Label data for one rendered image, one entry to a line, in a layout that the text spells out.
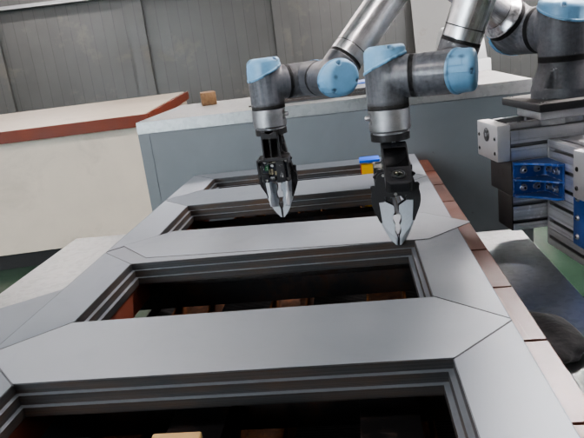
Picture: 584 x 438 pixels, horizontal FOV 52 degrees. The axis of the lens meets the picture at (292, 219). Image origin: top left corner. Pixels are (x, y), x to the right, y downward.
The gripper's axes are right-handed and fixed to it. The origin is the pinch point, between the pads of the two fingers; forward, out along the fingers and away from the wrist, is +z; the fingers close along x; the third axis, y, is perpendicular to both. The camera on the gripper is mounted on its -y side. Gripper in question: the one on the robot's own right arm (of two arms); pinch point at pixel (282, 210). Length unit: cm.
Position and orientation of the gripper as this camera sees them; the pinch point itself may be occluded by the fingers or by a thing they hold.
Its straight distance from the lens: 143.3
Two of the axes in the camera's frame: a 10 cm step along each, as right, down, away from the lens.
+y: -0.9, 2.8, -9.6
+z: 1.2, 9.6, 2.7
